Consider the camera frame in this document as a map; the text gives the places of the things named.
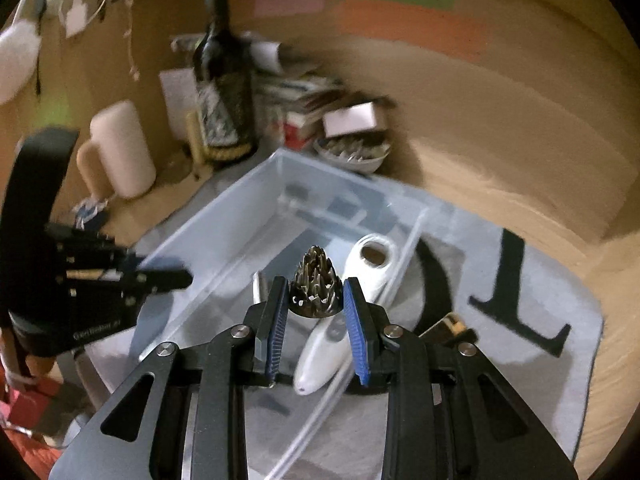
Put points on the pink plastic mug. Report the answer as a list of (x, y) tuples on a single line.
[(122, 150)]

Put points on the pink white box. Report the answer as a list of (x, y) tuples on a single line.
[(350, 117)]

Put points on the orange sticky note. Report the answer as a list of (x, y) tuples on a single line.
[(415, 30)]

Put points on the red white box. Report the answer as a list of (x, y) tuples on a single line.
[(300, 132)]

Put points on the stack of papers and books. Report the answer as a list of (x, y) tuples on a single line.
[(300, 90)]

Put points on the yellow green tube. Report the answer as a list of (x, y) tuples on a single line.
[(195, 135)]

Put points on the white cloth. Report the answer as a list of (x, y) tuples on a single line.
[(17, 65)]

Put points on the grey mat with black letters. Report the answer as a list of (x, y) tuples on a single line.
[(500, 360)]

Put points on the blue sticker card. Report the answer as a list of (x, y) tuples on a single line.
[(92, 215)]

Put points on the dark wine bottle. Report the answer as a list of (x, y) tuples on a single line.
[(222, 85)]

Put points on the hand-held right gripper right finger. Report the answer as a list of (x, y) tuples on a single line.
[(357, 335)]

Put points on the metal pinecone ornament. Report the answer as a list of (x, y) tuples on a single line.
[(315, 285)]

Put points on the black gold lighter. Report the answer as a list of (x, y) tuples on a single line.
[(445, 325)]

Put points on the crocheted bottle coaster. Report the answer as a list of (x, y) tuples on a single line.
[(225, 152)]

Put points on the white hanging tag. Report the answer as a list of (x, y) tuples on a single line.
[(77, 17)]

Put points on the white note paper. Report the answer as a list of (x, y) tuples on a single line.
[(177, 100)]

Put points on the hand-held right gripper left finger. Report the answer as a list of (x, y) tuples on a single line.
[(279, 330)]

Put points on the clear plastic storage box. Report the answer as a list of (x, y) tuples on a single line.
[(280, 180)]

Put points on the bowl of small items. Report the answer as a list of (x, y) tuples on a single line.
[(352, 155)]

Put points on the white handheld device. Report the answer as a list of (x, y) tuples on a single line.
[(322, 352)]

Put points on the red cloth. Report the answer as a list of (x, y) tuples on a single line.
[(25, 415)]

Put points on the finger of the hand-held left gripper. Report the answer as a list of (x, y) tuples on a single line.
[(42, 175), (160, 277)]

